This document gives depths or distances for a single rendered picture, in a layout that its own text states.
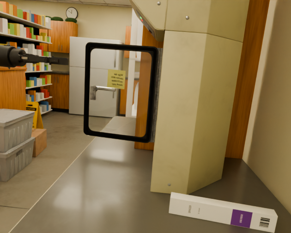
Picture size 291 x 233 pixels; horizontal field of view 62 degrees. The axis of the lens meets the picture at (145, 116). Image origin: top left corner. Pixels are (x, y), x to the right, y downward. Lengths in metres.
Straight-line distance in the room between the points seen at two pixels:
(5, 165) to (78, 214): 2.27
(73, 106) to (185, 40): 5.42
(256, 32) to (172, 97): 0.55
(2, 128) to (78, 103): 3.38
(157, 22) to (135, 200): 0.49
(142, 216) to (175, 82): 0.36
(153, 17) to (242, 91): 0.57
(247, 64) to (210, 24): 0.44
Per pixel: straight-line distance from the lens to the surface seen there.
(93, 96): 1.04
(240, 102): 1.11
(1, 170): 2.95
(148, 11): 0.69
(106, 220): 0.64
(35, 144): 3.50
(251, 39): 1.11
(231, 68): 0.81
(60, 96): 6.22
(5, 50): 1.20
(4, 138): 2.80
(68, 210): 0.69
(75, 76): 5.90
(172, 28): 0.68
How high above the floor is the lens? 1.32
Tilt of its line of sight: 12 degrees down
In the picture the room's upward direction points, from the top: 5 degrees clockwise
